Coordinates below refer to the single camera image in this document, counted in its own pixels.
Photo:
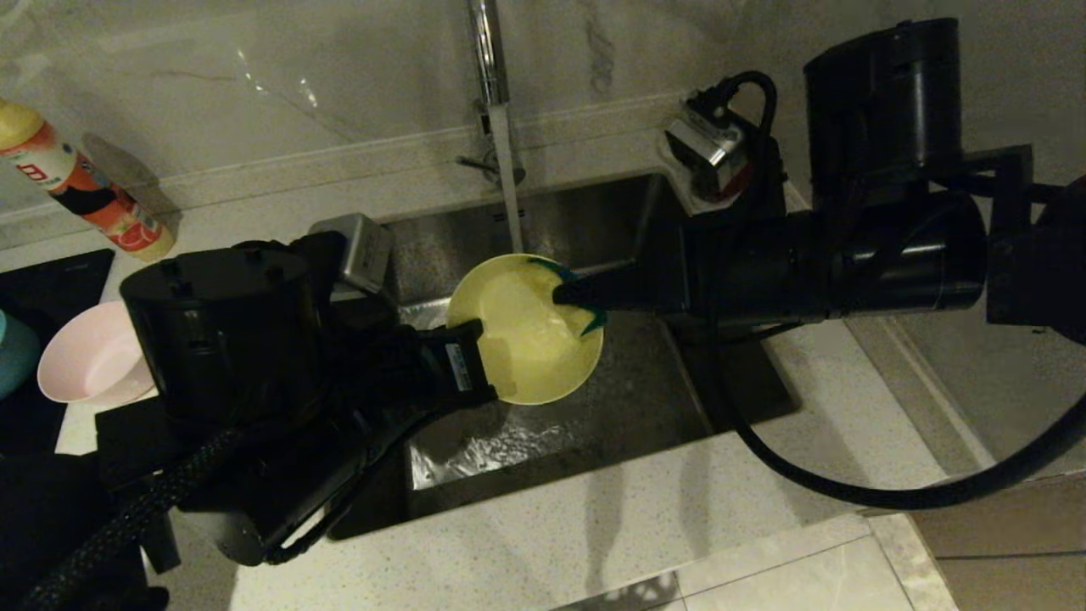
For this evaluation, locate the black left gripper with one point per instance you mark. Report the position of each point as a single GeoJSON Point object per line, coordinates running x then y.
{"type": "Point", "coordinates": [407, 373]}

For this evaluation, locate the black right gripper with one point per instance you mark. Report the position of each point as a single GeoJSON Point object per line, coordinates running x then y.
{"type": "Point", "coordinates": [747, 271]}

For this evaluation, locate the green and yellow sponge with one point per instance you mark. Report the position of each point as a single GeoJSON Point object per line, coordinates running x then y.
{"type": "Point", "coordinates": [585, 293]}

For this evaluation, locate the yellow plastic bowl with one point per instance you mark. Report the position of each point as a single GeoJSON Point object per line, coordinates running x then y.
{"type": "Point", "coordinates": [526, 339]}

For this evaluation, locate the pink plastic bowl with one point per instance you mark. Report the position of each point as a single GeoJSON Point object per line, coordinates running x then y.
{"type": "Point", "coordinates": [89, 356]}

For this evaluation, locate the yellow-capped orange dish soap bottle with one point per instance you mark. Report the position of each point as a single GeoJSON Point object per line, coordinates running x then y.
{"type": "Point", "coordinates": [55, 170]}

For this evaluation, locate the blue plastic bowl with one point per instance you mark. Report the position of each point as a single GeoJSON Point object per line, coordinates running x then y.
{"type": "Point", "coordinates": [15, 352]}

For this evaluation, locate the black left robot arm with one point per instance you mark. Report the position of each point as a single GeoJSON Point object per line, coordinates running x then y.
{"type": "Point", "coordinates": [212, 407]}

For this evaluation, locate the stainless steel sink basin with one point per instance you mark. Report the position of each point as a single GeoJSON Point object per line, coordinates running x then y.
{"type": "Point", "coordinates": [636, 407]}

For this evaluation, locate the running water stream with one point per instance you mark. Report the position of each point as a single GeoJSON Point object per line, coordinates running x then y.
{"type": "Point", "coordinates": [509, 187]}

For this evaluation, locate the small white dish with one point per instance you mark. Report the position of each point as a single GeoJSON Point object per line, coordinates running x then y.
{"type": "Point", "coordinates": [670, 157]}

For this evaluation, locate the chrome faucet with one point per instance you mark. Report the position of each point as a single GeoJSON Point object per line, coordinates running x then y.
{"type": "Point", "coordinates": [488, 51]}

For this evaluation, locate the black induction cooktop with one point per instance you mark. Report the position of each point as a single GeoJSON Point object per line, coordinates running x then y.
{"type": "Point", "coordinates": [51, 280]}

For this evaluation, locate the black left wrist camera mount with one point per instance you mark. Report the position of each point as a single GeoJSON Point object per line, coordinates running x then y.
{"type": "Point", "coordinates": [356, 250]}

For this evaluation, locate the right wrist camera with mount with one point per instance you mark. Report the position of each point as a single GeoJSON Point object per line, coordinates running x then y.
{"type": "Point", "coordinates": [713, 148]}

